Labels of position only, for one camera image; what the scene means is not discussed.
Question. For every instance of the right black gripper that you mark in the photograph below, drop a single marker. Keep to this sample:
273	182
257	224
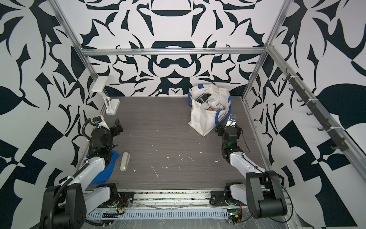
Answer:
223	130

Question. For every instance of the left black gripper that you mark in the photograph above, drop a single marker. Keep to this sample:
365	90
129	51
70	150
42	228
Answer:
116	132

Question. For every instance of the white canvas bag blue handles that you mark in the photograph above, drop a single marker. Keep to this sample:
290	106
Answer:
215	111

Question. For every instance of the black round alarm clock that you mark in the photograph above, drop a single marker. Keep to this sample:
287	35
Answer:
203	98

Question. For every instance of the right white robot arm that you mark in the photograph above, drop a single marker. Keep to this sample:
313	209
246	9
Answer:
263	193

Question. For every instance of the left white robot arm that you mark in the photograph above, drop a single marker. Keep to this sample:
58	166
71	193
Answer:
66	206

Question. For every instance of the white desk lamp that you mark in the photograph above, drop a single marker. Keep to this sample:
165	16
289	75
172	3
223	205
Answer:
111	105

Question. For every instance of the small beige stapler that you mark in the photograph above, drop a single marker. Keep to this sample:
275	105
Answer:
124	161

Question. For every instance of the blue cloth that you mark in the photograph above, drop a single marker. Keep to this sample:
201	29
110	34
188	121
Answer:
107	172

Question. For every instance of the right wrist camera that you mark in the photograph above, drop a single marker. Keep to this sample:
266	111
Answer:
231	121

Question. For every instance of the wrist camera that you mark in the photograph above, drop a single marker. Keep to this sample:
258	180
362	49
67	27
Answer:
231	121
99	122

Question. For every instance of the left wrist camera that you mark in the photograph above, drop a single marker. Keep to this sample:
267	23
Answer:
99	122

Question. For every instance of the white slotted cable duct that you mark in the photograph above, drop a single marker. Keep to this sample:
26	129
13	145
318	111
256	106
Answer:
220	214

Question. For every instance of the grey wall hook rail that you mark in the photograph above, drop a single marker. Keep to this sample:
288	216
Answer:
318	111

